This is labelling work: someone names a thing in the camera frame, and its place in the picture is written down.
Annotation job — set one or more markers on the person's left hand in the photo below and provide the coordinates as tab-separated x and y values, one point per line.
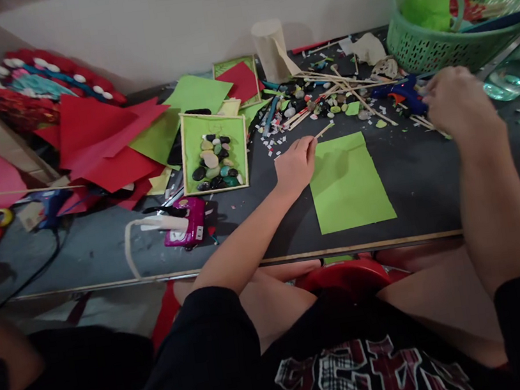
294	167

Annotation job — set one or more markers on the person's right hand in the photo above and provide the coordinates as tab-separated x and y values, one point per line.
462	103

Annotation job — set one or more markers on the person's left thumb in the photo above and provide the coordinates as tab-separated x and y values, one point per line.
312	153

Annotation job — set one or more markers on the person's left index finger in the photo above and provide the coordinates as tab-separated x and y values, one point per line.
302	141

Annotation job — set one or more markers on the person's right fingers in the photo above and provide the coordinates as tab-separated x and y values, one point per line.
428	93

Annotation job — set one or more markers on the short wooden stick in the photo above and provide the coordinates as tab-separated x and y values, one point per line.
323	132

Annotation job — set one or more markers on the scatter of white paper scraps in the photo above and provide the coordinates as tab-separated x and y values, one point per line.
274	139

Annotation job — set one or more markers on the scatter of loose painted pebbles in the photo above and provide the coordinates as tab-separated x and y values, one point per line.
319	102

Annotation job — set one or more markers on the crumpled white paper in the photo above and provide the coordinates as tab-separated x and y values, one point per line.
371	47

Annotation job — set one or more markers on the pile of thin wooden sticks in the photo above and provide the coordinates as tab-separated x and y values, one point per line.
345	81

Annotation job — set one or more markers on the small red paper sheet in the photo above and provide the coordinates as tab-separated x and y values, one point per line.
241	81

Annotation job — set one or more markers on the crumpled green paper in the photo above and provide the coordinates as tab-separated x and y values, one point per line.
426	2

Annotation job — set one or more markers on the green plastic basket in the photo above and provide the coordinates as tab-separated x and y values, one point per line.
498	33

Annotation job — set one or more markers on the beige cardboard tube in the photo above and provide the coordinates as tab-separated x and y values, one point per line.
271	50

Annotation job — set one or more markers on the large green paper sheet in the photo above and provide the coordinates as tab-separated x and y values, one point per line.
197	95

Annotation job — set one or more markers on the black flat device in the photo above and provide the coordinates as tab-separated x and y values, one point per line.
175	149

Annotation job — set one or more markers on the red plastic stool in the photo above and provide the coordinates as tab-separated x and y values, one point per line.
344	277

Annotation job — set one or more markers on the magenta plastic gadget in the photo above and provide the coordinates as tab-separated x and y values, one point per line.
191	221

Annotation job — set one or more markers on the light green paper sheet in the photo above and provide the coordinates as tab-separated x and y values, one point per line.
158	139

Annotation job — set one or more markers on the person's legs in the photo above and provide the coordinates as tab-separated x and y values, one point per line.
280	301

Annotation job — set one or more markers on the pile of red paper sheets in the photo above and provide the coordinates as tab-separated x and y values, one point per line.
98	145

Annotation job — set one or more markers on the person's body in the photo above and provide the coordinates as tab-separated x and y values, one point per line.
247	376

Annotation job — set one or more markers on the long thin wooden stick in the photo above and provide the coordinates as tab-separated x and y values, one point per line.
41	189

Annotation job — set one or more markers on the red craft with white petals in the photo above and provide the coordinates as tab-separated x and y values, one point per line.
32	86

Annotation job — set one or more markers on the pile of coloured pebbles in frame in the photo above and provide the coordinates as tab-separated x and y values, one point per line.
217	164

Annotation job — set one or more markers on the wooden frame with drawing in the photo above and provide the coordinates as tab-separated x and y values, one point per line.
223	68

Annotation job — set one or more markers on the wooden frame with green paper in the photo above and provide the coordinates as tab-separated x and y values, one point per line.
188	166

